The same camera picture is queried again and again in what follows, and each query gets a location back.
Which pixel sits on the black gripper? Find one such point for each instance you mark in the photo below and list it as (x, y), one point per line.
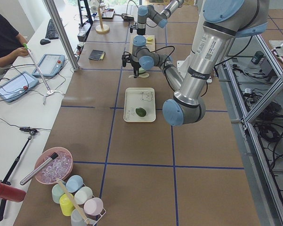
(135, 64)
(141, 30)

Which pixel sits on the cream plastic spoon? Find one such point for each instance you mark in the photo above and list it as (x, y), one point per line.
(145, 75)

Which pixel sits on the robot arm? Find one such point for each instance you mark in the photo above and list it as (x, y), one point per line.
(222, 21)
(148, 12)

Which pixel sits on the light green bowl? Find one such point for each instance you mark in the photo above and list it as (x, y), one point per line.
(141, 70)

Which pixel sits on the pink bowl with ice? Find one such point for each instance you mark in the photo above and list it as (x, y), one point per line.
(59, 168)

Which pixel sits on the bamboo cutting board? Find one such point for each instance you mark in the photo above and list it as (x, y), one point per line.
(151, 47)

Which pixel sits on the cream bear tray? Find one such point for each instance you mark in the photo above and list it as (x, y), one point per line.
(139, 105)

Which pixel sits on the yellow sponge cloth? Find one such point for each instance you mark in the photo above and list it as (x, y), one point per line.
(102, 56)

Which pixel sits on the wooden stand base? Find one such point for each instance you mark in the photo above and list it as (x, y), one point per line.
(101, 28)

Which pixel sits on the grey folded cloth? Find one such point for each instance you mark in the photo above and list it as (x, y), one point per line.
(95, 55)

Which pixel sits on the far teach pendant tablet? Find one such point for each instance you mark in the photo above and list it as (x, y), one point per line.
(51, 64)

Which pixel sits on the teach pendant tablet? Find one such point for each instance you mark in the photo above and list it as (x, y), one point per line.
(51, 64)
(17, 86)

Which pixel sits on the black keyboard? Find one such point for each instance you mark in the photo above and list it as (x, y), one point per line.
(51, 31)

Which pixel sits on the black computer mouse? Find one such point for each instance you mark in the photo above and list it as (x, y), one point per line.
(45, 41)

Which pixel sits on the steel tube black tip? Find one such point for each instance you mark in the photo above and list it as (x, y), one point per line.
(38, 169)

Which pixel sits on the near teach pendant tablet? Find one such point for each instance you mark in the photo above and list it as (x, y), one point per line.
(17, 86)

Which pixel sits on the blue cup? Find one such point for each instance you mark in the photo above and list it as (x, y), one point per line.
(74, 183)

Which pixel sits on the person in black shirt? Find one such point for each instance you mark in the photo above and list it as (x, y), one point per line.
(11, 43)

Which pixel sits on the white cup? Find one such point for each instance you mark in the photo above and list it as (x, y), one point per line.
(83, 194)

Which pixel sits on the pink cup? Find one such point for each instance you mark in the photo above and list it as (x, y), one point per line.
(93, 206)

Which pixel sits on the green cup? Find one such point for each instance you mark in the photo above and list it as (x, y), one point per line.
(56, 193)

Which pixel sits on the yellow cup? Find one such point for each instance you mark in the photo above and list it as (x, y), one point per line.
(66, 205)

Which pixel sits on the grey cup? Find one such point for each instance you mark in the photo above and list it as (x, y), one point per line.
(76, 219)

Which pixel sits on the red cylinder cup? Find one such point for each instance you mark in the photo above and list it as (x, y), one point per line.
(11, 193)

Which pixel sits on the black selfie stick tripod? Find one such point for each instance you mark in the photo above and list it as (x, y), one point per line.
(32, 132)

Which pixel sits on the aluminium frame post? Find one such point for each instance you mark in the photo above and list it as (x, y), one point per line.
(54, 14)

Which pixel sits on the silver pole green handle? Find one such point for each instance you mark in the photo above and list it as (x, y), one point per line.
(49, 90)

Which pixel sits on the aluminium side frame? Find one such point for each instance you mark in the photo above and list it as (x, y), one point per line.
(254, 97)

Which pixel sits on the white wire cup rack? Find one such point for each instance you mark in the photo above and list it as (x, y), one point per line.
(95, 219)

